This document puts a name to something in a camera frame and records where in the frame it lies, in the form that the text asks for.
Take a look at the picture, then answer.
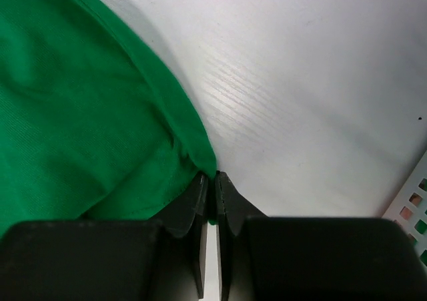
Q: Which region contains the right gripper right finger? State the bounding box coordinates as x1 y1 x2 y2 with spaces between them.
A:
214 172 426 300

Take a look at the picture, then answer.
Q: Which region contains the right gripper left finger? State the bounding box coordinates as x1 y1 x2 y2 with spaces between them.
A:
1 174 209 300

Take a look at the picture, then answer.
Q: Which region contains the green t shirt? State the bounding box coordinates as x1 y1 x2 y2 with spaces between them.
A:
1 0 217 232

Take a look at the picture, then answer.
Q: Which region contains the white laundry basket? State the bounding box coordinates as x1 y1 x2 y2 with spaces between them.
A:
383 154 427 270

